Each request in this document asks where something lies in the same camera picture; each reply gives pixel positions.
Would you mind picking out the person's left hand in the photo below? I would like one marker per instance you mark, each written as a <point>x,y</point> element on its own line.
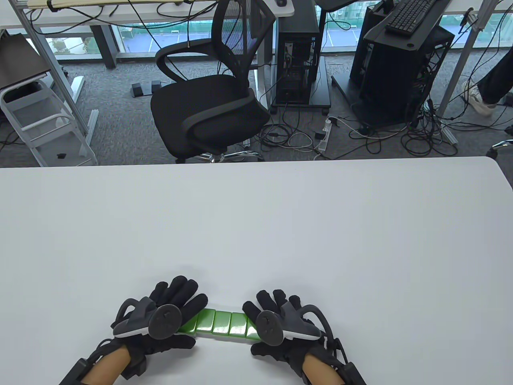
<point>180,290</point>

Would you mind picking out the person's right hand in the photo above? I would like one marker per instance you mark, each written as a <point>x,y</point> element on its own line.
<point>264,300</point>

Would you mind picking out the group of green mahjong tiles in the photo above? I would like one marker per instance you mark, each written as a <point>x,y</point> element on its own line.
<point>222,323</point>

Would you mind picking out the person's right forearm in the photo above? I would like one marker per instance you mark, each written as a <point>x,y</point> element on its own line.
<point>320,371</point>

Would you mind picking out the person's left forearm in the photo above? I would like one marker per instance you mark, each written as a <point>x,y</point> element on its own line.
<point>106,367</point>

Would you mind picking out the grey round hand-mounted controller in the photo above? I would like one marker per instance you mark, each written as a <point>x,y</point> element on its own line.
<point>267,327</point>
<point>166,323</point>

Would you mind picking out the white power strip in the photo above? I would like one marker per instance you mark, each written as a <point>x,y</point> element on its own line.
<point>324,136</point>

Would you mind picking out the white metal step stool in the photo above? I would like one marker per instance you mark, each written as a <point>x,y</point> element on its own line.
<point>56,150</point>

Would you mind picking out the black mesh office chair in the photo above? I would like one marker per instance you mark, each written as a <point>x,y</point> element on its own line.
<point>208,104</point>

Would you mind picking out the black foot pedal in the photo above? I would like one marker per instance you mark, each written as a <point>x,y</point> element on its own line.
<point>137,90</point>
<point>156,86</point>

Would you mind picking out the black wheeled tower stand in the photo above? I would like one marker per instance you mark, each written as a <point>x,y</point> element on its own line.
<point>320,96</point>

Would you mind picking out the black computer tower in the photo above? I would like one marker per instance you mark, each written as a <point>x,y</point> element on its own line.
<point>298,48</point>

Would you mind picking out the dark grey flat board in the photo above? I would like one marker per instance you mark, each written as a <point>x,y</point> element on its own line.
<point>18,60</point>

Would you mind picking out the chrome chair base leg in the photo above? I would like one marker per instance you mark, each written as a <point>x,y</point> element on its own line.
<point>501,145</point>

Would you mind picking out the black desk top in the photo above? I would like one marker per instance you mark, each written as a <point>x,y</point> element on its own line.
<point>400,40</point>

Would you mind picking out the black keyboard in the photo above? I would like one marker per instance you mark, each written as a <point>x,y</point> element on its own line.
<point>411,16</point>

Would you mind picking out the aluminium frame post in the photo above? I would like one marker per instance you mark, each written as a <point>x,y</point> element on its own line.
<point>52,68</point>
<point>461,64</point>

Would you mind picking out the black clamp-mounted camera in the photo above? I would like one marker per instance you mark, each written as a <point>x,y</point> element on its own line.
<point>469,18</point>

